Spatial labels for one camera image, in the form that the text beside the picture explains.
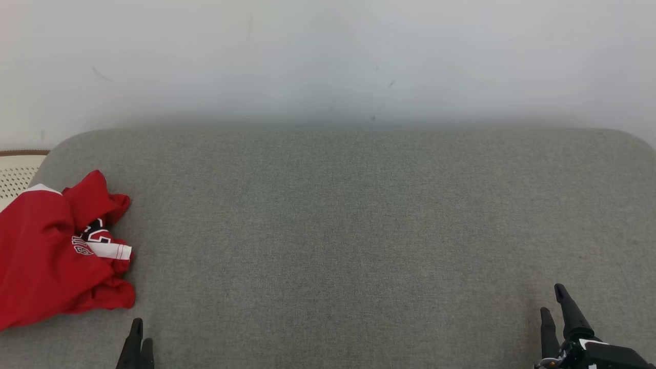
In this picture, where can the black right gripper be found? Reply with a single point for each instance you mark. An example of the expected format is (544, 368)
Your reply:
(605, 357)

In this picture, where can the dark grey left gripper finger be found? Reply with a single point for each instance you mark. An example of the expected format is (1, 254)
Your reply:
(147, 356)
(131, 353)

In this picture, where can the red shorts with white trim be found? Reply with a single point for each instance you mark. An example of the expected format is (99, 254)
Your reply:
(31, 256)

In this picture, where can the cream perforated laundry basket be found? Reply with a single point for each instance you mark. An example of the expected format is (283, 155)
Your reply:
(15, 177)

